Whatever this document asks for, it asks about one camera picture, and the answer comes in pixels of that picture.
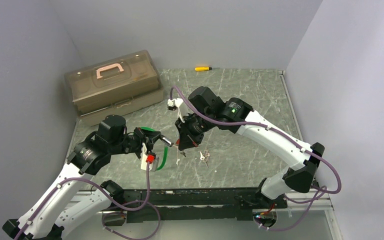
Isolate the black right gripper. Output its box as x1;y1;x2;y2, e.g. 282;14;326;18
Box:
175;110;216;150

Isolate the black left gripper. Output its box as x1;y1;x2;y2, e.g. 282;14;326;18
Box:
109;127;161;160

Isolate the green cable lock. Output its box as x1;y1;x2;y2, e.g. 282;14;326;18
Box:
140;143;169;172

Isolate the bunch of small keys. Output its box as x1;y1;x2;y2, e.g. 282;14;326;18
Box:
199;150;210;168

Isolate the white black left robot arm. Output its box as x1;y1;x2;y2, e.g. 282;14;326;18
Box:
2;115;163;240

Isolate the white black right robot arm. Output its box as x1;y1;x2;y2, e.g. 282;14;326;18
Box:
167;86;325;208

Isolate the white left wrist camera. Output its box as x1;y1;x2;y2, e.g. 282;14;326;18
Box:
140;143;160;172

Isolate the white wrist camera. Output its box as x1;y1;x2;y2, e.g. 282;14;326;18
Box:
167;98;189;123
140;143;160;172

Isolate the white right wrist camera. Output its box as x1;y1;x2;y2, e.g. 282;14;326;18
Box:
167;98;189;123

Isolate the brown translucent toolbox pink handle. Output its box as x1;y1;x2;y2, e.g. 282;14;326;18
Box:
64;50;164;126

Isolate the yellow handled screwdriver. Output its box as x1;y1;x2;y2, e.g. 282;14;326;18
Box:
194;66;213;72

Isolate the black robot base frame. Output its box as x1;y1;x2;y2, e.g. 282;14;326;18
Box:
126;187;288;224

